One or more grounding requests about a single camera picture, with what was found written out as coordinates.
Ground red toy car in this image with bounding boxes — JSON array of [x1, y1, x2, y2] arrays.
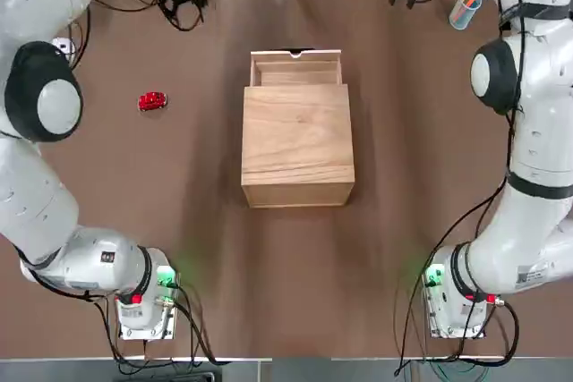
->
[[137, 90, 168, 113]]

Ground wooden drawer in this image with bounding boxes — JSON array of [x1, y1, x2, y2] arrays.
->
[[249, 47, 344, 89]]

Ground wooden cabinet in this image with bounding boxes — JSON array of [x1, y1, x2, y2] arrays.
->
[[240, 85, 357, 209]]

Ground blue pen cup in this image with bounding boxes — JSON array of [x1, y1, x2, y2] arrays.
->
[[449, 0, 484, 31]]

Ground small white device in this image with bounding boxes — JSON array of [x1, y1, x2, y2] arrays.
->
[[50, 37, 76, 64]]

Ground black table cable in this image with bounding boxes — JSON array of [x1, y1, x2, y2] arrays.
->
[[90, 0, 208, 33]]

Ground thin black device cable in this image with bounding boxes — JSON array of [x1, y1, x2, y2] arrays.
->
[[66, 9, 92, 71]]

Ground black foot cable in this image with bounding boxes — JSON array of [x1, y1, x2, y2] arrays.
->
[[400, 301, 522, 366], [87, 296, 151, 364], [393, 175, 514, 377], [172, 281, 234, 368]]

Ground green cable coil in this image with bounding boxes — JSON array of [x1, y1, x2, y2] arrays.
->
[[430, 361, 490, 382]]

